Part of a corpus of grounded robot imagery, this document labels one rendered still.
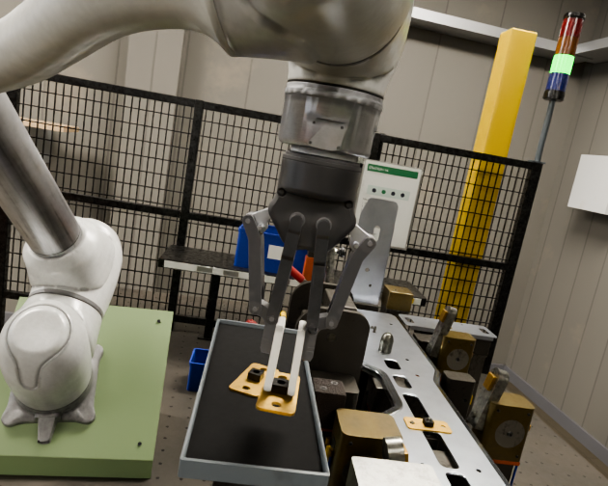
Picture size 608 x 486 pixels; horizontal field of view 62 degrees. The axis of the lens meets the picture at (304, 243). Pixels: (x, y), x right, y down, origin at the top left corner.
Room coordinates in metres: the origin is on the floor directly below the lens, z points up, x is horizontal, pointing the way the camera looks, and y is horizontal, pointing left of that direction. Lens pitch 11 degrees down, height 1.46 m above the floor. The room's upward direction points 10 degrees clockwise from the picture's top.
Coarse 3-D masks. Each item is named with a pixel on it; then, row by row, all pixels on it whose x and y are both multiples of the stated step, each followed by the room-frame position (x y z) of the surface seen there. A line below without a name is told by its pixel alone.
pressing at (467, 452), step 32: (384, 320) 1.45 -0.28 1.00; (416, 352) 1.23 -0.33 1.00; (384, 384) 1.01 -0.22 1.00; (416, 384) 1.04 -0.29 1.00; (448, 416) 0.92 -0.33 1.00; (416, 448) 0.78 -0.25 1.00; (448, 448) 0.80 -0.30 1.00; (480, 448) 0.82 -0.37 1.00; (448, 480) 0.71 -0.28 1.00; (480, 480) 0.72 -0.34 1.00
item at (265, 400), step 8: (264, 376) 0.51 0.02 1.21; (280, 376) 0.52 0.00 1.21; (288, 376) 0.52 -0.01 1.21; (272, 384) 0.48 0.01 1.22; (280, 384) 0.48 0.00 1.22; (288, 384) 0.48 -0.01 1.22; (296, 384) 0.50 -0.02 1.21; (264, 392) 0.47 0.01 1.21; (272, 392) 0.48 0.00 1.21; (280, 392) 0.48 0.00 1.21; (296, 392) 0.48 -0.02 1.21; (264, 400) 0.46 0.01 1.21; (272, 400) 0.46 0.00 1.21; (280, 400) 0.46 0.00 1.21; (288, 400) 0.47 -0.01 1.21; (296, 400) 0.47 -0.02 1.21; (264, 408) 0.44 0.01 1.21; (272, 408) 0.45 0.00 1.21; (280, 408) 0.45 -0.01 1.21; (288, 408) 0.45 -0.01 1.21
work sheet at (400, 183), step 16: (368, 160) 1.87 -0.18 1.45; (368, 176) 1.87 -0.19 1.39; (384, 176) 1.87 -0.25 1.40; (400, 176) 1.88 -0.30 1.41; (416, 176) 1.89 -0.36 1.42; (368, 192) 1.87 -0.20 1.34; (384, 192) 1.88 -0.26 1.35; (400, 192) 1.88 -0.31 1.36; (416, 192) 1.89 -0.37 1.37; (400, 208) 1.88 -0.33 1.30; (400, 224) 1.88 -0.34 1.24; (400, 240) 1.89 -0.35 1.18
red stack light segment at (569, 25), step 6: (570, 18) 1.92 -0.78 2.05; (576, 18) 1.92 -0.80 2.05; (564, 24) 1.94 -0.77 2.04; (570, 24) 1.92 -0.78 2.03; (576, 24) 1.92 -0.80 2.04; (582, 24) 1.93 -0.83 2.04; (564, 30) 1.93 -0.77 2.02; (570, 30) 1.92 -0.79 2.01; (576, 30) 1.92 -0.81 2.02; (570, 36) 1.92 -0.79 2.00; (576, 36) 1.92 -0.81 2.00
